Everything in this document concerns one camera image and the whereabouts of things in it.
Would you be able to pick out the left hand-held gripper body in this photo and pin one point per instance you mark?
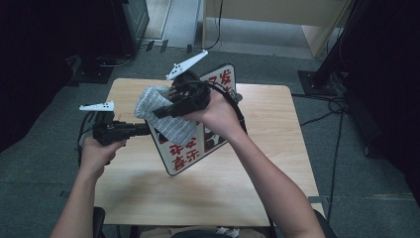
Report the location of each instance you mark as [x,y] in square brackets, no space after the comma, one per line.
[109,132]

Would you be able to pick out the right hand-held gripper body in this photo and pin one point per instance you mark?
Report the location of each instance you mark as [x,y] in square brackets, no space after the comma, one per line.
[191,95]

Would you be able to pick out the grey striped cloth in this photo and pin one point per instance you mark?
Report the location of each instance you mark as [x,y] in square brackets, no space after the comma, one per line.
[171,129]

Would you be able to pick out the panda print board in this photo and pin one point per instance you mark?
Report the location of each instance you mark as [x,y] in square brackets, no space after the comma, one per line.
[185,158]

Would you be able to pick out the person's left hand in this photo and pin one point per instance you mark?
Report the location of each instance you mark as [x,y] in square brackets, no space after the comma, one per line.
[95,157]

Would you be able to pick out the person's right hand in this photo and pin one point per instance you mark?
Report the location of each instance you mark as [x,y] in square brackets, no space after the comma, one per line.
[221,115]

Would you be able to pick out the black stand base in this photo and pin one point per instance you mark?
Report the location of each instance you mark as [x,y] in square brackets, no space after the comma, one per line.
[89,74]

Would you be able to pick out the small black floor strip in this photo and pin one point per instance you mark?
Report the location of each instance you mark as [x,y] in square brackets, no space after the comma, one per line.
[150,45]

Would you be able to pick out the grey floor tape strip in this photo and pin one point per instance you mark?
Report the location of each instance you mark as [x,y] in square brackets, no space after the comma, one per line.
[65,194]
[318,199]

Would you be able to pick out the black chair armrest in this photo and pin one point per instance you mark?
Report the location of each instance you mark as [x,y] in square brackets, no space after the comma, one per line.
[99,221]
[327,226]

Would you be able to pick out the black computer case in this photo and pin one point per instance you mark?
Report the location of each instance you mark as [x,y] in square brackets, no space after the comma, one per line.
[135,16]

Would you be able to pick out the dark curtain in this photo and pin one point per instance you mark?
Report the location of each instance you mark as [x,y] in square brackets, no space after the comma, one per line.
[396,99]
[33,66]

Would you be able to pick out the light wooden cabinet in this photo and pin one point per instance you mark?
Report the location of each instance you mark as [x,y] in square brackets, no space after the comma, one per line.
[264,10]

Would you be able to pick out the person's dark clothing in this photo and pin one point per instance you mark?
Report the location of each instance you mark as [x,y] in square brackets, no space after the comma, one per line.
[198,235]

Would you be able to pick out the black metal stand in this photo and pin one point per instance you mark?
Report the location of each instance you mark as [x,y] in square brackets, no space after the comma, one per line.
[318,82]

